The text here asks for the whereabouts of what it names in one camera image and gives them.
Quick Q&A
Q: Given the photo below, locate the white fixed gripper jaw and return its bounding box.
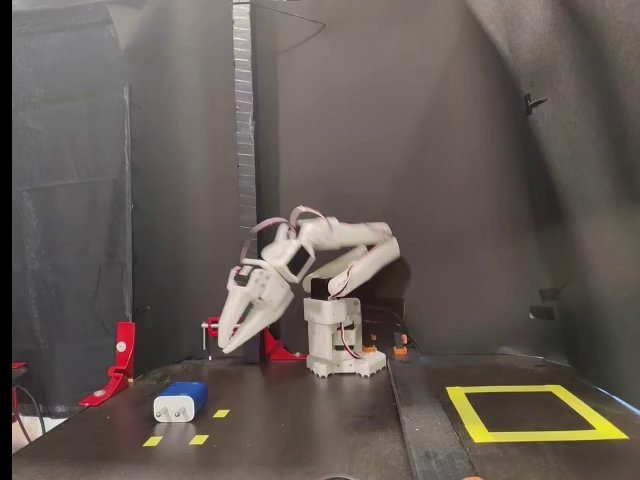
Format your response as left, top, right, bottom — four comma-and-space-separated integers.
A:
223, 299, 289, 355

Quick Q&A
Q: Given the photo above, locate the white moving gripper jaw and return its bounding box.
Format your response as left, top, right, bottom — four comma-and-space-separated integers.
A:
218, 289, 254, 349

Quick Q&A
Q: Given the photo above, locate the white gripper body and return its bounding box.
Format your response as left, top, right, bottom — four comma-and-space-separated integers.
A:
227, 264, 296, 321

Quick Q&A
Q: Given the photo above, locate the blue white USB charger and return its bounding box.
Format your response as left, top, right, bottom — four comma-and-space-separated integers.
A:
152, 381, 209, 424

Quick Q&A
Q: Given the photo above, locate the red screw clamp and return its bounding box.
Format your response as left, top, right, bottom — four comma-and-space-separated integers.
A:
201, 314, 246, 351

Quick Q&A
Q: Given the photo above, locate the black table strip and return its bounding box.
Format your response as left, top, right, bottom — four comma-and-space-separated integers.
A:
387, 357, 481, 480

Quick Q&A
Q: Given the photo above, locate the black cloth curtain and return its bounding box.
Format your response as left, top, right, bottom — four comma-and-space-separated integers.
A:
12, 0, 134, 416

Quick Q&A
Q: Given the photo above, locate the yellow tape square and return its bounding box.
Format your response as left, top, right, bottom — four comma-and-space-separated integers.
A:
445, 384, 630, 444

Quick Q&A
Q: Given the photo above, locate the black curtain clip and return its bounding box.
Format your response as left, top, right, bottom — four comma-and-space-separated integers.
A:
523, 92, 549, 117

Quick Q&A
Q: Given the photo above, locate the red metal angle bracket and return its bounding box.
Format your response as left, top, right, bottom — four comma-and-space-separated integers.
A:
78, 321, 137, 407

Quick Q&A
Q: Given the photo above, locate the black power cable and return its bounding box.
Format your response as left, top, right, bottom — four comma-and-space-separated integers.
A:
362, 299, 426, 354

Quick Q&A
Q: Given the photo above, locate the black vertical post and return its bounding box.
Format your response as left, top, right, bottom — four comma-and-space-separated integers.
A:
232, 0, 264, 364

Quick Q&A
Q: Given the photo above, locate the thin black cable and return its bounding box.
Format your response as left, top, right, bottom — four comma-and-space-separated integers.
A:
12, 384, 47, 446

